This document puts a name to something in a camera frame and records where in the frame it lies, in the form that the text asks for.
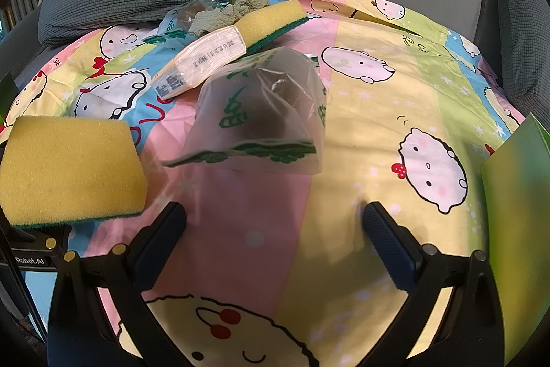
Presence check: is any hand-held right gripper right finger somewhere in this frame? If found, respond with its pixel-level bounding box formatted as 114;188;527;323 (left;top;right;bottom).
363;201;505;367

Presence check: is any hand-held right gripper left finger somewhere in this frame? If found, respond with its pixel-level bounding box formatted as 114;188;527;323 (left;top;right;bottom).
46;201;202;367

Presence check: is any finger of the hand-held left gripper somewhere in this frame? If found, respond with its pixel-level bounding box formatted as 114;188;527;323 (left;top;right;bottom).
9;223;72;253

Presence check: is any yellow green scouring sponge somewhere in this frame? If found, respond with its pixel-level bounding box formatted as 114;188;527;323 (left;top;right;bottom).
0;115;149;229
234;1;310;54

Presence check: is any plastic bag with dark content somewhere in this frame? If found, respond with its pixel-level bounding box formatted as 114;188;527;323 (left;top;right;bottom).
162;48;328;175

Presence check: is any tissue pack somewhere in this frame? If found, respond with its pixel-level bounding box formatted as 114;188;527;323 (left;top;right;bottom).
150;27;249;100

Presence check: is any clear green printed plastic bag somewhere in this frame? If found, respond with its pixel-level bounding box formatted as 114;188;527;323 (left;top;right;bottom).
144;0;241;47

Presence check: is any grey-green fluffy cloth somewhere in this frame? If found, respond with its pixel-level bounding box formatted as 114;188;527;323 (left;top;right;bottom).
189;0;271;36

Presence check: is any cartoon printed blanket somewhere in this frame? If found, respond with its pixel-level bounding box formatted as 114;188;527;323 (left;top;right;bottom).
0;0;529;367

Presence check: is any grey armrest cushion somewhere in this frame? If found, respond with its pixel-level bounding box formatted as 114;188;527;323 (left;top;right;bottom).
496;0;550;122

